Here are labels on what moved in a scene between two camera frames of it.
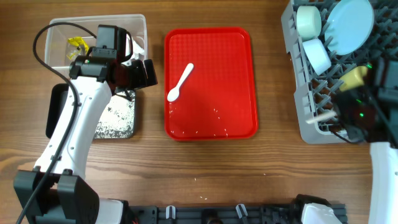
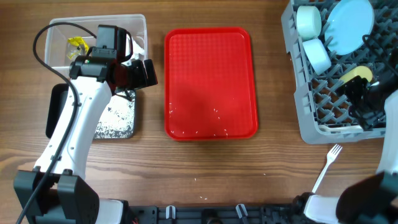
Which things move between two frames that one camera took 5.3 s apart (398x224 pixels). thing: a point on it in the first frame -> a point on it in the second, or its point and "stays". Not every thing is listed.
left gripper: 141,81 stays
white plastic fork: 325,116 -> 331,156
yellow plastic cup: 352,78 stays
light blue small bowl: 318,55 stays
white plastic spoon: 173,93 -> 323,127
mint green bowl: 308,22 stays
